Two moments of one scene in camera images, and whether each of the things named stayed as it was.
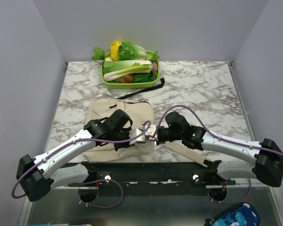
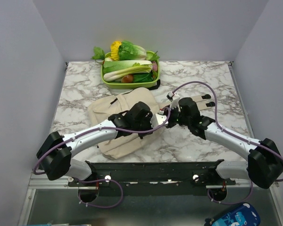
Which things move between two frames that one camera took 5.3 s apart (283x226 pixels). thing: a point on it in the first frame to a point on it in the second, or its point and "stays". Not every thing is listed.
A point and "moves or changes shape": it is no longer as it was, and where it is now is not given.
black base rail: [153, 178] stays
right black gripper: [159, 139] to [171, 123]
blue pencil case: [245, 214] stays
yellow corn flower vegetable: [114, 50] stays
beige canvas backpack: [142, 132] moves or changes shape
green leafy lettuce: [128, 51] stays
